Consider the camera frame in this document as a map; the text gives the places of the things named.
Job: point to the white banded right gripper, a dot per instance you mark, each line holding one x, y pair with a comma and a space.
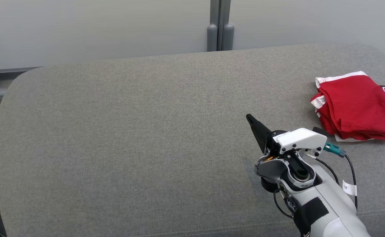
301, 140

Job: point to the red shirt with white sleeves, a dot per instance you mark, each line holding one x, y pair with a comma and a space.
353, 105

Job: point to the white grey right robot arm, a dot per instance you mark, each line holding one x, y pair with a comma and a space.
330, 210

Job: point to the grey fabric sofa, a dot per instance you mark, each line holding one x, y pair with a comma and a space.
129, 131

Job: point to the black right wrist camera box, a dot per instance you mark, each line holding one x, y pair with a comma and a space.
319, 130

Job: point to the grey partition post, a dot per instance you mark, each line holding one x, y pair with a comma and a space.
220, 26

